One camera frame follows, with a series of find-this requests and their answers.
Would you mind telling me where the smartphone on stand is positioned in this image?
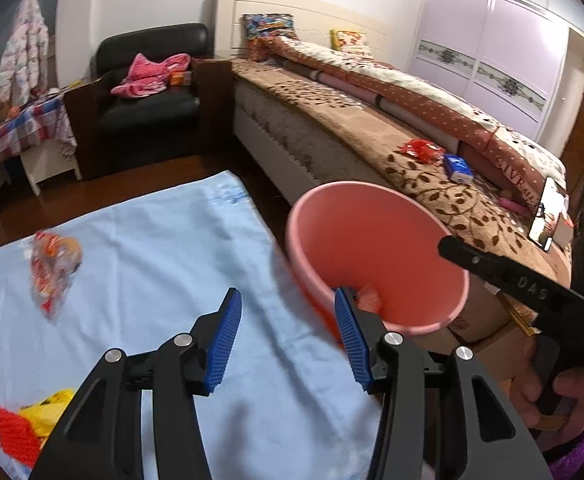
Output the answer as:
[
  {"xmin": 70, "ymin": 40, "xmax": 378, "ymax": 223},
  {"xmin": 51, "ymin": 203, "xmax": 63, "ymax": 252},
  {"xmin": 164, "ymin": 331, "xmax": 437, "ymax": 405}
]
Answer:
[{"xmin": 529, "ymin": 177, "xmax": 567, "ymax": 251}]

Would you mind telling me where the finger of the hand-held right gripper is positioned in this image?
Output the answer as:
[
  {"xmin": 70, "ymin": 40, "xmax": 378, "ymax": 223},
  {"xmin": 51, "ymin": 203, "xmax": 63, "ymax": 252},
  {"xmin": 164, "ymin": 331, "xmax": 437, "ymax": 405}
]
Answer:
[{"xmin": 438, "ymin": 236, "xmax": 511, "ymax": 287}]

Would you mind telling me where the colourful printed pillow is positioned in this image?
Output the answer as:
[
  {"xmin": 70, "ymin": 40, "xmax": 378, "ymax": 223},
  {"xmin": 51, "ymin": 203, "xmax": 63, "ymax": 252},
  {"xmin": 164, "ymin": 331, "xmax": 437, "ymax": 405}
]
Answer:
[{"xmin": 242, "ymin": 12, "xmax": 297, "ymax": 61}]

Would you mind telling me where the pink plastic bucket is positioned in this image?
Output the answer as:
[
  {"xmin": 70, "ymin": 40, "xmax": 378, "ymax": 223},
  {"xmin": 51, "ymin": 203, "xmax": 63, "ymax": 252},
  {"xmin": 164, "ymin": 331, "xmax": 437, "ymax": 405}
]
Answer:
[{"xmin": 286, "ymin": 181, "xmax": 471, "ymax": 351}]

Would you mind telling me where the red packet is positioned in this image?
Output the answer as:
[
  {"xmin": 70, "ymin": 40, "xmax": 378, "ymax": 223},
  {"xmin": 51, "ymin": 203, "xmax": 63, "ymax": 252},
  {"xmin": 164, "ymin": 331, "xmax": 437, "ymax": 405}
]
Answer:
[{"xmin": 398, "ymin": 139, "xmax": 445, "ymax": 163}]

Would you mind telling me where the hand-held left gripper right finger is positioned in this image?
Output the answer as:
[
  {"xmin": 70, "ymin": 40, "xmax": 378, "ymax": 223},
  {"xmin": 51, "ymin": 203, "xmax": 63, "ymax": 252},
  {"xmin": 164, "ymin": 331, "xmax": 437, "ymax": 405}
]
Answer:
[{"xmin": 333, "ymin": 286, "xmax": 555, "ymax": 480}]

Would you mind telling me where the yellow printed wrapper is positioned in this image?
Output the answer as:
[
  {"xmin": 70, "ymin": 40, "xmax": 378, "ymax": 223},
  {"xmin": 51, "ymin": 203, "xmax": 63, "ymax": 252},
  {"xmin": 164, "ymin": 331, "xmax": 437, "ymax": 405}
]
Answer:
[{"xmin": 19, "ymin": 387, "xmax": 75, "ymax": 438}]

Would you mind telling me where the yellow flowered pillow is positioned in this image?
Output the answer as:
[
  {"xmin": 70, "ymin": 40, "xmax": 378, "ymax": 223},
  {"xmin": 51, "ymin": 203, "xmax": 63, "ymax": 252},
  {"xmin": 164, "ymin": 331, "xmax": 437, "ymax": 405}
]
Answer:
[{"xmin": 331, "ymin": 30, "xmax": 375, "ymax": 58}]

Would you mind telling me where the black armchair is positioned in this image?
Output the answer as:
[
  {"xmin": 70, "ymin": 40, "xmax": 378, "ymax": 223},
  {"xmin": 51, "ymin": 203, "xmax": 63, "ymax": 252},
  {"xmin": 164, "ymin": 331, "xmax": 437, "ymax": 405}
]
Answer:
[{"xmin": 64, "ymin": 22, "xmax": 233, "ymax": 181}]

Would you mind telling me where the pink cloth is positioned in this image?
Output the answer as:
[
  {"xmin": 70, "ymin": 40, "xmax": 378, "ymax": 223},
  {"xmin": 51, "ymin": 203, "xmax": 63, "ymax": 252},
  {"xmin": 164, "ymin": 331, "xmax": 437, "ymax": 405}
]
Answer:
[{"xmin": 111, "ymin": 52, "xmax": 191, "ymax": 98}]

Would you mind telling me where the brown leaf blanket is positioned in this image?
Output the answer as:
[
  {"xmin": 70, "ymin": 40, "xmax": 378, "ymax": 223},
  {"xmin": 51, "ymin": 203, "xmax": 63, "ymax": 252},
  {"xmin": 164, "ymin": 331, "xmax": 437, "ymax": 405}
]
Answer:
[{"xmin": 232, "ymin": 57, "xmax": 572, "ymax": 286}]

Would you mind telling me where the clear bread packet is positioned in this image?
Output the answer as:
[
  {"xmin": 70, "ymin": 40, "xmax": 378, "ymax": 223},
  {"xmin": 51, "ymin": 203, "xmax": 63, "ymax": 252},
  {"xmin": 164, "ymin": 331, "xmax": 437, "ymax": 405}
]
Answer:
[{"xmin": 28, "ymin": 230, "xmax": 83, "ymax": 321}]

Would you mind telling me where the lilac wardrobe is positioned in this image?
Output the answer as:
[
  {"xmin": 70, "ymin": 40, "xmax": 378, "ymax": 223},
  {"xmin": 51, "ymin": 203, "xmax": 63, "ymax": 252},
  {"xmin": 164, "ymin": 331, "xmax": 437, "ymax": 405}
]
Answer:
[{"xmin": 407, "ymin": 0, "xmax": 584, "ymax": 133}]

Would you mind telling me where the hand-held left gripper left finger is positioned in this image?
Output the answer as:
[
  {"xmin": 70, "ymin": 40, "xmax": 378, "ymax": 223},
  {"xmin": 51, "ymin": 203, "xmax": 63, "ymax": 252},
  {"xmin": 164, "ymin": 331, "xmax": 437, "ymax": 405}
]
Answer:
[{"xmin": 29, "ymin": 287, "xmax": 243, "ymax": 480}]

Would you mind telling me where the orange wrapper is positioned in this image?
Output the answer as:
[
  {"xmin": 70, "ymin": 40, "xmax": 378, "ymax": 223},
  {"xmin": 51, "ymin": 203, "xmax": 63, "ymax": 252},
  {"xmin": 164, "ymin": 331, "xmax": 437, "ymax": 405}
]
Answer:
[{"xmin": 357, "ymin": 284, "xmax": 383, "ymax": 318}]

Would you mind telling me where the light blue cloth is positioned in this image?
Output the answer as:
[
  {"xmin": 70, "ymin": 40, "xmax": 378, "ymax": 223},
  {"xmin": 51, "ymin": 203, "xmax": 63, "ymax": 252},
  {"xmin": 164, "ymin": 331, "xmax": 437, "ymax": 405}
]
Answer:
[{"xmin": 0, "ymin": 170, "xmax": 387, "ymax": 480}]

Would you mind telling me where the person's right hand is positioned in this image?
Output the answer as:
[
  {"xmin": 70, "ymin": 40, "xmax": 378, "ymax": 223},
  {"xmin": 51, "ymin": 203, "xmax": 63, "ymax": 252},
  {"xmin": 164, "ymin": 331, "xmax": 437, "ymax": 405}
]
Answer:
[{"xmin": 509, "ymin": 337, "xmax": 584, "ymax": 456}]

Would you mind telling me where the white wooden bed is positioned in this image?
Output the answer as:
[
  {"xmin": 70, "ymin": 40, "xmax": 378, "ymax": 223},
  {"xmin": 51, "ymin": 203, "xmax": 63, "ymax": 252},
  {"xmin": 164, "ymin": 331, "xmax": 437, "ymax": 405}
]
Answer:
[{"xmin": 214, "ymin": 0, "xmax": 572, "ymax": 281}]

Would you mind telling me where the checked tablecloth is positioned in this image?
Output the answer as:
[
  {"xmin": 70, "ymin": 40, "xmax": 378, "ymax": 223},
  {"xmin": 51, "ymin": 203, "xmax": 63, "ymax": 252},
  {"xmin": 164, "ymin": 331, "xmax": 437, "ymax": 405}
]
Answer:
[{"xmin": 0, "ymin": 95, "xmax": 78, "ymax": 176}]

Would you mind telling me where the rolled dotted quilt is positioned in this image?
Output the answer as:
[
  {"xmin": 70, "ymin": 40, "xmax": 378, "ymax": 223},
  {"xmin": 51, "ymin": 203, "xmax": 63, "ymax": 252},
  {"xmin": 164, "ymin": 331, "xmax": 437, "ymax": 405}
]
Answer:
[{"xmin": 262, "ymin": 35, "xmax": 567, "ymax": 201}]

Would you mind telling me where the small blue box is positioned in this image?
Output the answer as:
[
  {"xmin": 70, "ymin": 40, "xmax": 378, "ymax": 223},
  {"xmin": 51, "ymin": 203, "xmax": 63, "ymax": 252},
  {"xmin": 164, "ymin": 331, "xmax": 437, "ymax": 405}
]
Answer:
[{"xmin": 443, "ymin": 154, "xmax": 474, "ymax": 183}]

